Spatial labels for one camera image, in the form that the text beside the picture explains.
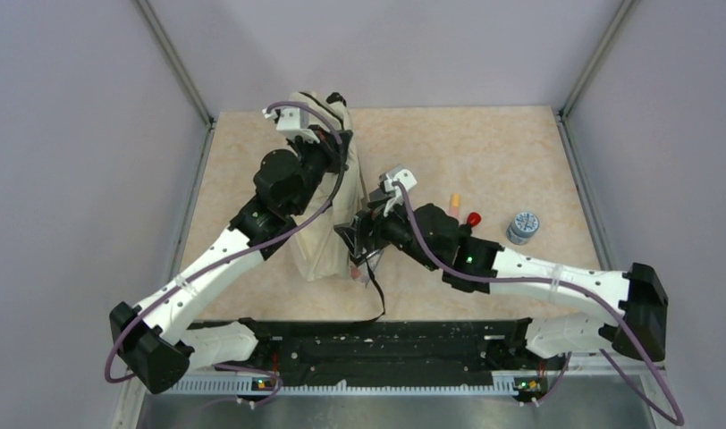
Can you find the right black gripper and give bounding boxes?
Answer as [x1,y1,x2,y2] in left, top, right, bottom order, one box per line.
[334,190,440,272]

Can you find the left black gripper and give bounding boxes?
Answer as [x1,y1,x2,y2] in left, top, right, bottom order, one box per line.
[287,123,352,215]

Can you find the beige canvas backpack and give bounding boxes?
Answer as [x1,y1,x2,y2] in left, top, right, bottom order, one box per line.
[289,91,368,283]

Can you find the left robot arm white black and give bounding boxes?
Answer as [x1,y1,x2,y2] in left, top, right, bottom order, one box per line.
[104,125,353,394]

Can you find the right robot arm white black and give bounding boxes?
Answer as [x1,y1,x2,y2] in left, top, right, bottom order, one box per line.
[333,204,669,368]

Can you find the floral patterned notebook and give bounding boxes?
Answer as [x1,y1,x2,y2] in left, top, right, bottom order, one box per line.
[350,266,370,286]

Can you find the red black stamp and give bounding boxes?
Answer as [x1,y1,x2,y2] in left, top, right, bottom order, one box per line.
[460,212,482,232]

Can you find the blue patterned tape roll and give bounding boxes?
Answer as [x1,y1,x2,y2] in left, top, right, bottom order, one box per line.
[506,211,540,245]

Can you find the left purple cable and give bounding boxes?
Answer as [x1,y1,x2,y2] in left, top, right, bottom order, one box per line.
[105,101,348,409]

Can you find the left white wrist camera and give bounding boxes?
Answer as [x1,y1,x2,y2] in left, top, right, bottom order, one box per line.
[263,106,317,142]

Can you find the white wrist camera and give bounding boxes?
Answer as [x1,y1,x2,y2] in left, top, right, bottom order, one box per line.
[368,164,418,217]
[263,106,317,142]

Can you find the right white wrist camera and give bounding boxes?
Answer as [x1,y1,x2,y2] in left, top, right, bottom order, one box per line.
[368,164,418,217]

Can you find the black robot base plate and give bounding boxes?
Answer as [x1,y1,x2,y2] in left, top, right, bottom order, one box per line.
[211,318,630,392]

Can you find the aluminium frame rails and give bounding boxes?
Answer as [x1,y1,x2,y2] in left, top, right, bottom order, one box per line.
[111,356,686,428]

